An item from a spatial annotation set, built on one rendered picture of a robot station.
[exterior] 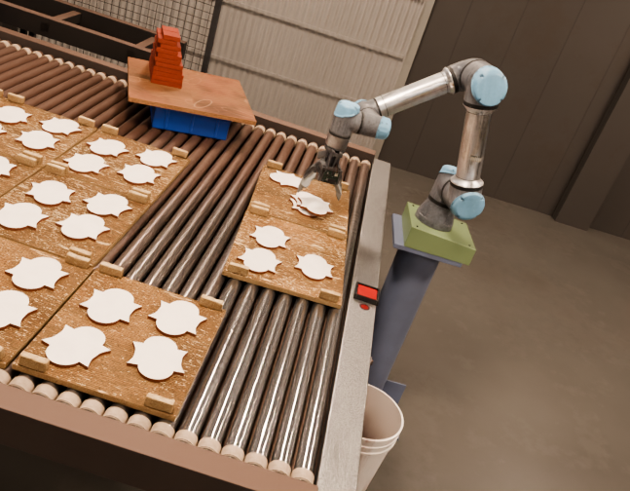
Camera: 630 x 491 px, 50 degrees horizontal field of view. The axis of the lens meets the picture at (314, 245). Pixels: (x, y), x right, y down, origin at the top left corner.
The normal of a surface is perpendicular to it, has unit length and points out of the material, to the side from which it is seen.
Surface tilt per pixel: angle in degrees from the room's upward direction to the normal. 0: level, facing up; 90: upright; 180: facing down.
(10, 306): 0
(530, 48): 90
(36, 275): 0
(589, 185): 90
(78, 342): 0
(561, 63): 90
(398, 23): 90
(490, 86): 80
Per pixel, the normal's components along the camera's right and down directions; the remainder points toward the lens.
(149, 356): 0.29, -0.84
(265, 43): -0.07, 0.47
